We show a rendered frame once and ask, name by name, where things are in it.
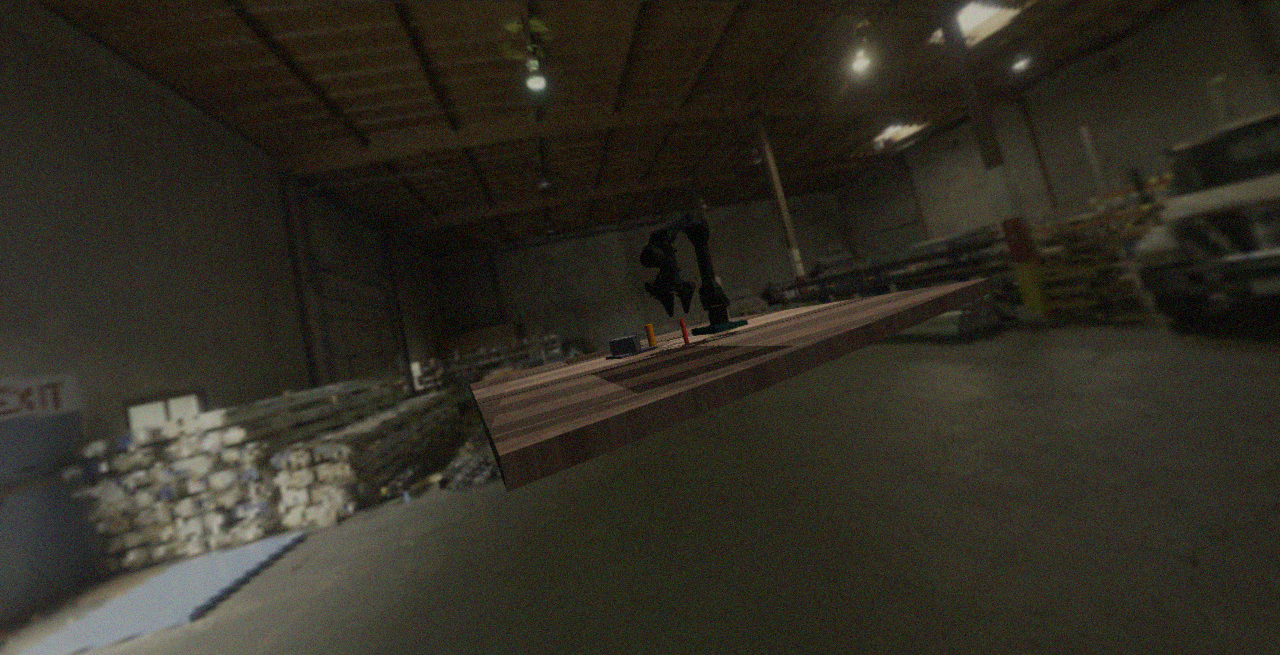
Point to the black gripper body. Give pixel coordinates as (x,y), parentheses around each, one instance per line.
(671,282)

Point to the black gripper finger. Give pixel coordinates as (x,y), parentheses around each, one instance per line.
(685,298)
(667,301)

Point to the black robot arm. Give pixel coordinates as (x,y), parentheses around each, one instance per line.
(697,230)

